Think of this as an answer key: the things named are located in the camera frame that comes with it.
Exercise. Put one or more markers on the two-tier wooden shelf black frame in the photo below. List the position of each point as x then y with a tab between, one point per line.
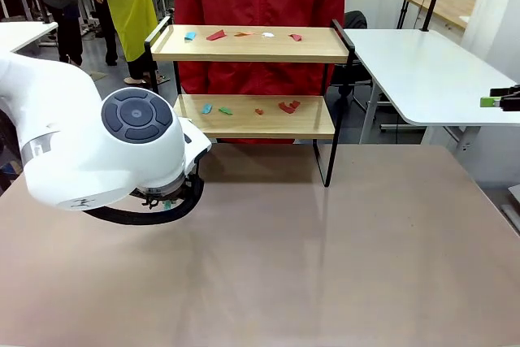
252	48

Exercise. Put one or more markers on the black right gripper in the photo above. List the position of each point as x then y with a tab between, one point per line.
516	99

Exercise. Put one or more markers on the white rectangular table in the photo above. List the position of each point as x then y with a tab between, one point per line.
24	34

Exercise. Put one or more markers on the white rounded-corner table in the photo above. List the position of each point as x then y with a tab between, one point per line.
426	75

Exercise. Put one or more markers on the green paper scrap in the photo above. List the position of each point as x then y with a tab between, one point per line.
225	110

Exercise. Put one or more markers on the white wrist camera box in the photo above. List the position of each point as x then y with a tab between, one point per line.
199	141

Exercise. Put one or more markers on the orange paper scrap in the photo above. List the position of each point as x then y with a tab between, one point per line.
243	33

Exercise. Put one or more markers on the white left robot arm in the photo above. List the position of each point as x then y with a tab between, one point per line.
81	152

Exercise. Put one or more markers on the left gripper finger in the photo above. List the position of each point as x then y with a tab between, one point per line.
149	202
167	205

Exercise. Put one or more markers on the wooden top desk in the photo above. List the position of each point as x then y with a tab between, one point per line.
451	7

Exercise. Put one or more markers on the black office chair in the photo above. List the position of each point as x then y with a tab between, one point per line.
355	20

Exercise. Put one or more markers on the blue paper scrap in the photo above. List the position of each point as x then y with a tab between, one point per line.
189	35
207	108

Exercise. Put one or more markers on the white paper scrap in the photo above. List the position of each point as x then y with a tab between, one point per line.
267	34

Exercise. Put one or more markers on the person in yellow apron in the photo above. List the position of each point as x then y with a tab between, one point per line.
130	5

